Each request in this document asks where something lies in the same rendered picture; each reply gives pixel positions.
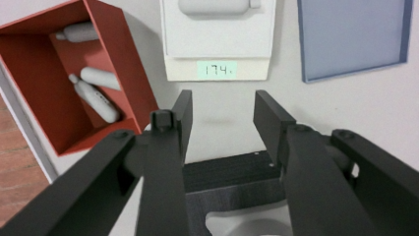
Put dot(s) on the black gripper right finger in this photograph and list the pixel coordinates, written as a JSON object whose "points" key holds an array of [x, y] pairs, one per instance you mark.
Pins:
{"points": [[320, 201]]}

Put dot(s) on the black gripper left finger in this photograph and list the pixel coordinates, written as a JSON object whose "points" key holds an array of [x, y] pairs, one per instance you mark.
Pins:
{"points": [[86, 200]]}

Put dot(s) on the white digital scale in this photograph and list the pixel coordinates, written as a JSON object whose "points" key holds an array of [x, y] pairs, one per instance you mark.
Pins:
{"points": [[198, 48]]}

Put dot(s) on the red open box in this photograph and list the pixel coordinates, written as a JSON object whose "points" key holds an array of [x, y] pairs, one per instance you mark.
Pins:
{"points": [[39, 65]]}

